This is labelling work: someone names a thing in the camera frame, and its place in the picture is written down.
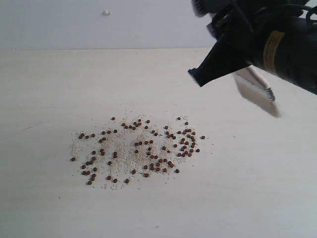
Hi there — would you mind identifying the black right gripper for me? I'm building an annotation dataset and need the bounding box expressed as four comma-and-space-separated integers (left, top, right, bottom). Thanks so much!
188, 0, 317, 93

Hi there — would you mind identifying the white-handled paint brush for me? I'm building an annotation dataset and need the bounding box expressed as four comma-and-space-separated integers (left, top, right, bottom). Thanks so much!
232, 66, 280, 118

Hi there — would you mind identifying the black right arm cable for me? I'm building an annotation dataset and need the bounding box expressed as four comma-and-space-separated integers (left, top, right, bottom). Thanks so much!
284, 0, 317, 23

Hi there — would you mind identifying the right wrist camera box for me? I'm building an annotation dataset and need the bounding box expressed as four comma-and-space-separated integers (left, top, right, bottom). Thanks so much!
191, 0, 212, 17

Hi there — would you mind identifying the pile of brown beans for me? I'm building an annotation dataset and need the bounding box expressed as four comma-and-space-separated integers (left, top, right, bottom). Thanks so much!
68, 112, 207, 191

